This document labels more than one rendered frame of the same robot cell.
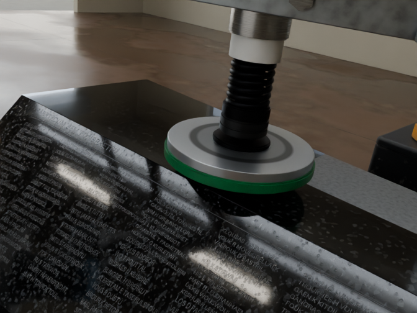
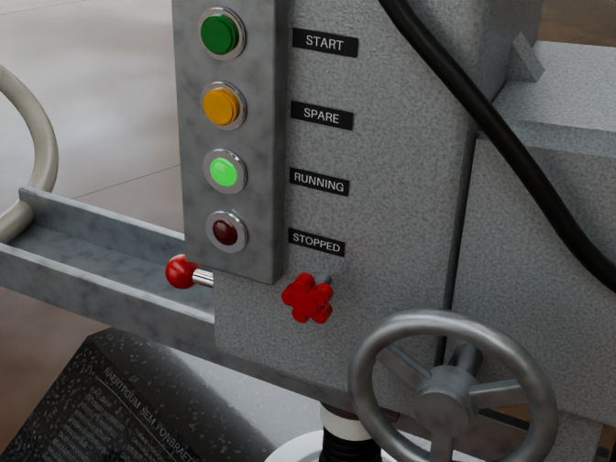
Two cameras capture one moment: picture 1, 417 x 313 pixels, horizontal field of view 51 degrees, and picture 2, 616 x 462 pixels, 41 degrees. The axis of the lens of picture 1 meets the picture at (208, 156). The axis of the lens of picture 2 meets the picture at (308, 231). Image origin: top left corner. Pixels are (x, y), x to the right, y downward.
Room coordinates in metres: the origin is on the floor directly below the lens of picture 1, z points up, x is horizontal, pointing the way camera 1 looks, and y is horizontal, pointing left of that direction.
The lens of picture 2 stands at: (-0.03, -0.12, 1.57)
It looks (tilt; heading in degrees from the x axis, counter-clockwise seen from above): 31 degrees down; 12
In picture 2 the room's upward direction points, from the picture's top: 2 degrees clockwise
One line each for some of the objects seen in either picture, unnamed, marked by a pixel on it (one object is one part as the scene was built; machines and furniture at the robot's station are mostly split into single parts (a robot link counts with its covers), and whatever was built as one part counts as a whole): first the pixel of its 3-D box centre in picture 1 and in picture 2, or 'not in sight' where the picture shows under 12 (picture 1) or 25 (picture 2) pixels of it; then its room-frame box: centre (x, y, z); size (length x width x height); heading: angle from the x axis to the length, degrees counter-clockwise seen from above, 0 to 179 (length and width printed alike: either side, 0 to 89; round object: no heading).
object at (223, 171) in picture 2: not in sight; (225, 170); (0.48, 0.05, 1.30); 0.02 x 0.01 x 0.02; 78
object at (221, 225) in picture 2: not in sight; (226, 231); (0.48, 0.05, 1.25); 0.02 x 0.01 x 0.02; 78
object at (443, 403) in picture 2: not in sight; (461, 371); (0.45, -0.14, 1.18); 0.15 x 0.10 x 0.15; 78
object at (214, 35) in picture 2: not in sight; (220, 34); (0.48, 0.05, 1.40); 0.03 x 0.01 x 0.03; 78
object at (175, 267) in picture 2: not in sight; (203, 278); (0.55, 0.10, 1.15); 0.08 x 0.03 x 0.03; 78
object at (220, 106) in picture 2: not in sight; (222, 106); (0.48, 0.05, 1.35); 0.03 x 0.01 x 0.03; 78
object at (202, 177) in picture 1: (239, 147); not in sight; (0.60, -0.04, 0.85); 0.22 x 0.22 x 0.04
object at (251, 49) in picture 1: (256, 44); (355, 402); (0.60, -0.04, 1.00); 0.07 x 0.07 x 0.04
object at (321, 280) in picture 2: not in sight; (314, 289); (0.47, -0.02, 1.22); 0.04 x 0.04 x 0.04; 78
